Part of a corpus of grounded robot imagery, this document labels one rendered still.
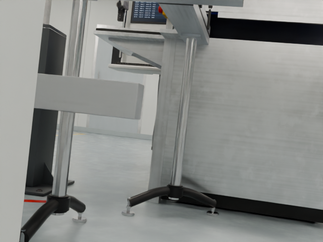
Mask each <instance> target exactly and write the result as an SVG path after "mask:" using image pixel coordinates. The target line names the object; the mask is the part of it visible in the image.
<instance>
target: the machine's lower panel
mask: <svg viewBox="0 0 323 242"><path fill-rule="evenodd" d="M185 48H186V43H184V41H183V40H182V39H177V41H176V50H175V59H174V71H173V79H172V88H171V97H170V105H169V114H168V123H167V132H166V141H165V150H164V158H163V167H162V176H161V187H163V186H167V185H168V184H170V182H171V174H172V165H173V156H174V144H175V135H176V126H177V117H178V109H179V100H180V91H181V82H182V74H183V65H184V56H185ZM181 185H182V186H183V187H186V188H190V189H193V190H196V191H198V192H202V193H209V194H218V195H225V196H231V197H238V198H245V199H251V200H258V201H265V202H272V203H279V204H285V205H292V206H301V207H308V208H315V209H321V210H323V46H318V45H304V44H290V43H276V42H263V41H249V40H235V39H221V38H209V45H200V44H197V45H196V54H195V63H194V71H193V80H192V89H191V98H190V106H189V115H188V124H187V133H186V145H185V153H184V162H183V171H182V179H181Z"/></svg>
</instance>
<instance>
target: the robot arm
mask: <svg viewBox="0 0 323 242"><path fill-rule="evenodd" d="M51 2H52V0H46V1H45V10H44V19H43V24H50V11H51ZM116 6H117V7H118V17H117V21H119V22H123V21H124V13H125V9H126V10H128V8H129V1H125V0H117V1H116Z"/></svg>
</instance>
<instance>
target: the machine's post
mask: <svg viewBox="0 0 323 242"><path fill-rule="evenodd" d="M166 29H173V25H172V23H171V22H170V20H169V19H168V18H167V21H166ZM176 41H177V39H172V38H165V39H164V47H163V56H162V65H161V77H160V86H159V95H158V104H157V112H156V121H155V130H154V138H153V147H152V156H151V165H150V173H149V186H148V190H150V189H153V188H157V187H161V179H162V167H163V158H164V150H165V141H166V132H167V123H168V114H169V105H170V97H171V88H172V79H173V71H174V59H175V50H176ZM160 201H161V196H159V197H155V198H152V199H150V200H148V201H147V202H152V203H159V202H160Z"/></svg>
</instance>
